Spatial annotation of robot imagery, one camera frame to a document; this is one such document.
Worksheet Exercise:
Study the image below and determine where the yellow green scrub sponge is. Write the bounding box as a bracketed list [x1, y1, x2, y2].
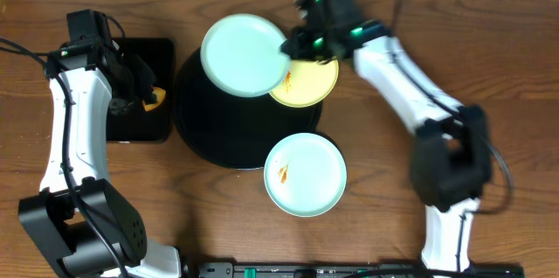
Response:
[142, 87, 167, 112]

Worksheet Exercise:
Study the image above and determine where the mint green plate with stain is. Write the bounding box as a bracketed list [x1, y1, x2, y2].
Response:
[200, 14, 290, 97]

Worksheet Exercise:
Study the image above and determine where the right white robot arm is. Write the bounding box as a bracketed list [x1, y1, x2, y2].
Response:
[280, 0, 492, 272]

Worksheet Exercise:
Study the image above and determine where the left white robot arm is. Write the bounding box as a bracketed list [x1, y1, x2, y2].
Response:
[18, 10, 183, 277]

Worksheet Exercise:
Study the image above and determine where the black rectangular tray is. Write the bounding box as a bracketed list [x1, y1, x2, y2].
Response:
[107, 38, 176, 142]

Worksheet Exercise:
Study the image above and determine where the black round tray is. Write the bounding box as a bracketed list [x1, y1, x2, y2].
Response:
[173, 50, 322, 170]

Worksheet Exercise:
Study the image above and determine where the yellow plate with stain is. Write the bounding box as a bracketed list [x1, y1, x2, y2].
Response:
[270, 60, 339, 108]

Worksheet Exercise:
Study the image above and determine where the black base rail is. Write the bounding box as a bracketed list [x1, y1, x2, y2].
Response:
[197, 262, 525, 278]

